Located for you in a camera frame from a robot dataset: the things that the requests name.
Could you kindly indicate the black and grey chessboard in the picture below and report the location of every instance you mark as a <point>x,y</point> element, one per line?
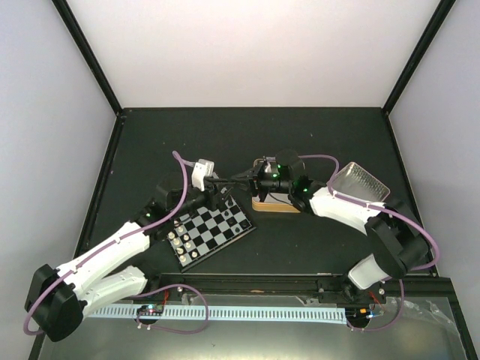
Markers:
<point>216,231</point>

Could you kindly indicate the gold metal tin base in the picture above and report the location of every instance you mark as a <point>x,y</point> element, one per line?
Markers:
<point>277,200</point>

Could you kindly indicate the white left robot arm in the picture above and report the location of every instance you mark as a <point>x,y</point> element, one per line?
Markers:
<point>60,298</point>

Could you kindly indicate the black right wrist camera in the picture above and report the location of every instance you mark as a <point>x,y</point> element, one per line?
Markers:
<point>269,165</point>

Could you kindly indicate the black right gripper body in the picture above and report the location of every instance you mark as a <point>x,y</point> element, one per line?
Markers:
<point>258,186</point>

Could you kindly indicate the light blue cable duct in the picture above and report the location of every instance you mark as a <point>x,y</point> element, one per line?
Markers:
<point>223,313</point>

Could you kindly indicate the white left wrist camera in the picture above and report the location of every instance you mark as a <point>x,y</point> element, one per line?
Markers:
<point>201,169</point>

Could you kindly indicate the silver tin lid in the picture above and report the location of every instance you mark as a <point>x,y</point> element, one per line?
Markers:
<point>355,181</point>

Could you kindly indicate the white chess piece row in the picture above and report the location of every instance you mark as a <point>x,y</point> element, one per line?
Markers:
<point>183,240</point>

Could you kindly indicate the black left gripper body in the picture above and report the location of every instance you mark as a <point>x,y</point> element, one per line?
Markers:
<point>213,197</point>

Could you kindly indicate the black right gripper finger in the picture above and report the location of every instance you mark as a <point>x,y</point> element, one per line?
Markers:
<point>246,175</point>
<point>243,185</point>

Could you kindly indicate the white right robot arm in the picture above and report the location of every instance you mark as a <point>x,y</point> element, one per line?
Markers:
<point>398,244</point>

